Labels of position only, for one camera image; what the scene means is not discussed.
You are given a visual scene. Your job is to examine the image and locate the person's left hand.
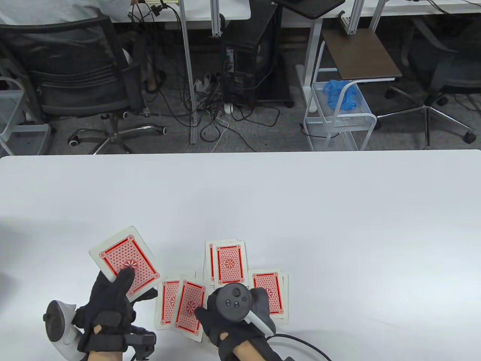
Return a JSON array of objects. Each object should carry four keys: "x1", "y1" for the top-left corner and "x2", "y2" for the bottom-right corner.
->
[{"x1": 73, "y1": 267, "x2": 159, "y2": 353}]

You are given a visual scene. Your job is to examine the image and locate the person's right hand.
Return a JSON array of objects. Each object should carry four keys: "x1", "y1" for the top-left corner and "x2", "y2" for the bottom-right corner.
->
[{"x1": 194, "y1": 290, "x2": 263, "y2": 359}]

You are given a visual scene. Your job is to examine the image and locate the single red-backed playing card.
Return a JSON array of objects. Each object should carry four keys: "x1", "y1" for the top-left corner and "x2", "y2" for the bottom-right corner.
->
[{"x1": 172, "y1": 278, "x2": 207, "y2": 343}]

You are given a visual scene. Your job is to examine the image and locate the pile of dealt red cards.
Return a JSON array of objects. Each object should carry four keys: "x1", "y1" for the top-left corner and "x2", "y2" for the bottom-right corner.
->
[
  {"x1": 154, "y1": 272, "x2": 196, "y2": 331},
  {"x1": 248, "y1": 268, "x2": 289, "y2": 325},
  {"x1": 204, "y1": 238, "x2": 249, "y2": 290}
]

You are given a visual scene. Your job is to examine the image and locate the deck of red-backed cards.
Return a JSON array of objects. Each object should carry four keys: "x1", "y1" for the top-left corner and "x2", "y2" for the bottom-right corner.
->
[{"x1": 89, "y1": 225, "x2": 162, "y2": 303}]

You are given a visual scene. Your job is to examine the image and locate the person's left forearm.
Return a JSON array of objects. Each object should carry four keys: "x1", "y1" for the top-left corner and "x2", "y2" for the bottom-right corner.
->
[{"x1": 88, "y1": 350, "x2": 126, "y2": 361}]

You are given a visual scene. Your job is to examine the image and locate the person's right forearm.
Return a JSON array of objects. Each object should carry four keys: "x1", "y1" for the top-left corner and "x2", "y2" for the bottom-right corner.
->
[{"x1": 231, "y1": 337, "x2": 293, "y2": 361}]

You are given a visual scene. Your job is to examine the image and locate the white metal trolley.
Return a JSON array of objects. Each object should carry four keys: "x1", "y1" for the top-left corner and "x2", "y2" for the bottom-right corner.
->
[{"x1": 0, "y1": 76, "x2": 52, "y2": 156}]

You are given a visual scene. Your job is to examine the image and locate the black mesh office chair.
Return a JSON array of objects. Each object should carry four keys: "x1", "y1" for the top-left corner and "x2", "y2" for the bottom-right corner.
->
[{"x1": 0, "y1": 17, "x2": 168, "y2": 155}]

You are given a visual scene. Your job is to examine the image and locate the white floor power strip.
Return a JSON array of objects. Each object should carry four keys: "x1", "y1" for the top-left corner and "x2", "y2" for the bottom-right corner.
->
[{"x1": 193, "y1": 73, "x2": 221, "y2": 95}]

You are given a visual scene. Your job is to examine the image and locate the crumpled blue gloves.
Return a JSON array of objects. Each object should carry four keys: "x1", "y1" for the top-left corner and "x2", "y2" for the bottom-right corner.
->
[{"x1": 322, "y1": 79, "x2": 360, "y2": 112}]

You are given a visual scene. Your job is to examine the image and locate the black computer tower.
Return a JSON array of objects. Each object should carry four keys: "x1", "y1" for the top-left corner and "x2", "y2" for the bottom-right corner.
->
[{"x1": 221, "y1": 4, "x2": 295, "y2": 109}]

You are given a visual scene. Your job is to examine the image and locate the brown wooden side table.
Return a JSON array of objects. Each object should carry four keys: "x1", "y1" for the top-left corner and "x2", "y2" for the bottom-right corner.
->
[{"x1": 321, "y1": 27, "x2": 404, "y2": 82}]

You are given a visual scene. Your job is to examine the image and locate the dark grey office chair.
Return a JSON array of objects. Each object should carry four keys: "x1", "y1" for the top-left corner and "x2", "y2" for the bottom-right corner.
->
[{"x1": 376, "y1": 17, "x2": 481, "y2": 150}]

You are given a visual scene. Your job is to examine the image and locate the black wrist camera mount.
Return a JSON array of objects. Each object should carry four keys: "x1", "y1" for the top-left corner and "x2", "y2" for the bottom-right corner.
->
[{"x1": 122, "y1": 326, "x2": 157, "y2": 360}]

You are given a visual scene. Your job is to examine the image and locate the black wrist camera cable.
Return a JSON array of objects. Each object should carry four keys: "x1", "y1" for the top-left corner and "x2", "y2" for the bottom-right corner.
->
[{"x1": 266, "y1": 333, "x2": 333, "y2": 361}]

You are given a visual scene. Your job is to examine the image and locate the tangle of black floor cables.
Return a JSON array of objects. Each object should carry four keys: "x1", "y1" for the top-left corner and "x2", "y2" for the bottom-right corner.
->
[{"x1": 150, "y1": 68, "x2": 282, "y2": 153}]

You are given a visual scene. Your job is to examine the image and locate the white wire rolling cart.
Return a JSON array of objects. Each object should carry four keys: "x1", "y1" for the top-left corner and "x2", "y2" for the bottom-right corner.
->
[{"x1": 302, "y1": 39, "x2": 378, "y2": 152}]

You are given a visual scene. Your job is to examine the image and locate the aluminium frame post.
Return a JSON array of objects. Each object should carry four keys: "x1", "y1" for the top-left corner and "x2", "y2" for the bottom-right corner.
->
[
  {"x1": 369, "y1": 0, "x2": 388, "y2": 33},
  {"x1": 179, "y1": 0, "x2": 198, "y2": 146},
  {"x1": 210, "y1": 0, "x2": 224, "y2": 38},
  {"x1": 339, "y1": 0, "x2": 364, "y2": 35}
]

